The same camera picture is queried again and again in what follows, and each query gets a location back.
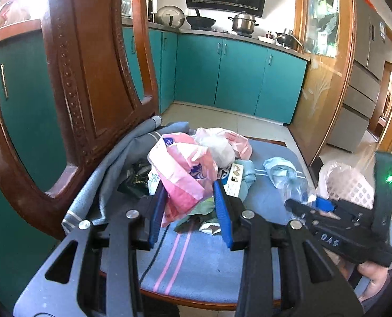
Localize long white cardboard box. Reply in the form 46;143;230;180
224;163;244;198

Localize green leafy vegetable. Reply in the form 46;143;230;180
174;197;221;235

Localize light blue knit cloth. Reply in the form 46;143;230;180
235;160;256;202

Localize clear plastic food wrapper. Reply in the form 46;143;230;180
278;176;316;208

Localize pink tissue packet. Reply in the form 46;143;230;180
148;132;218;227

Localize blue face mask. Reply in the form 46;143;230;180
263;157;298;189

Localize pink printed plastic bag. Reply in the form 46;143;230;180
192;127;252;160

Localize white plastic bag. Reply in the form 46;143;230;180
201;136;235;168

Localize dark green wrapper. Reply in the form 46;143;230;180
118;160;151;199

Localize white lattice trash basket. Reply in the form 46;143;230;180
318;161;375;211

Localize teal kitchen cabinets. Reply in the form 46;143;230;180
0;26;308;304

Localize person's right hand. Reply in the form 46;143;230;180
357;262;392;305

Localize blue striped seat cloth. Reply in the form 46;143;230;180
62;115;316;305

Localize grey refrigerator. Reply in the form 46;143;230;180
328;0;386;152

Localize white bowl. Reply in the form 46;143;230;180
257;36;275;44

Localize steel stock pot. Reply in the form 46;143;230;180
227;14;258;37

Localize black wok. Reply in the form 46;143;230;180
186;9;216;30

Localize silver pot lid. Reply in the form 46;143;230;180
155;5;185;29

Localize brown wooden chair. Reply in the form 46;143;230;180
0;0;288;311

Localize dark pot with handle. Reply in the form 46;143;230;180
275;29;303;50

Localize wooden glass door frame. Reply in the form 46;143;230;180
289;0;356;167

